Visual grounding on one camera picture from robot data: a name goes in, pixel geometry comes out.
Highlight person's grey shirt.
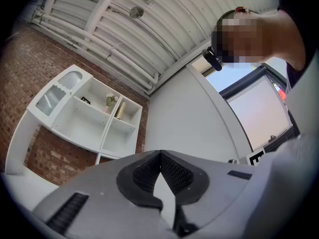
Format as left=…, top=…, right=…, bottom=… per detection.
left=249, top=56, right=319, bottom=239

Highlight dark window frame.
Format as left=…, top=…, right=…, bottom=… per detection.
left=191, top=56, right=302, bottom=155

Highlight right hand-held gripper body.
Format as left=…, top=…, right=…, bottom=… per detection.
left=246, top=150, right=266, bottom=166

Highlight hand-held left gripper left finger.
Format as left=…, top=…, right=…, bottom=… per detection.
left=32, top=149, right=179, bottom=239

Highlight white roller blind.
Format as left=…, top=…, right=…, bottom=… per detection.
left=227, top=75, right=294, bottom=151

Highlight white arched glass cabinet door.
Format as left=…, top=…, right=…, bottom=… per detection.
left=57, top=65, right=93, bottom=95

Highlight bundle of white ceiling pipes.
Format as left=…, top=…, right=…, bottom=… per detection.
left=32, top=8, right=160, bottom=96

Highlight white scalloped glass cabinet door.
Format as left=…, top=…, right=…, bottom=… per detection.
left=26, top=83, right=73, bottom=127

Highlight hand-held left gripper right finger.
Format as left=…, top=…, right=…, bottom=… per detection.
left=160, top=149, right=253, bottom=238

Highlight black head-mounted camera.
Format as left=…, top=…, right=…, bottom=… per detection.
left=201, top=46, right=223, bottom=72

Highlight pink artificial flowers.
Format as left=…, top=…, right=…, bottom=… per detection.
left=106, top=93, right=119, bottom=108

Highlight person's head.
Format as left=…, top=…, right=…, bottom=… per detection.
left=210, top=5, right=307, bottom=72

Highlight round ceiling fixture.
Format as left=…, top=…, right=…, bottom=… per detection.
left=129, top=5, right=145, bottom=19

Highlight white shelf unit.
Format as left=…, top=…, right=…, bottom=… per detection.
left=3, top=64, right=175, bottom=234

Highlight beige gold-printed tube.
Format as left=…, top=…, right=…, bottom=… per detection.
left=114, top=101, right=127, bottom=120

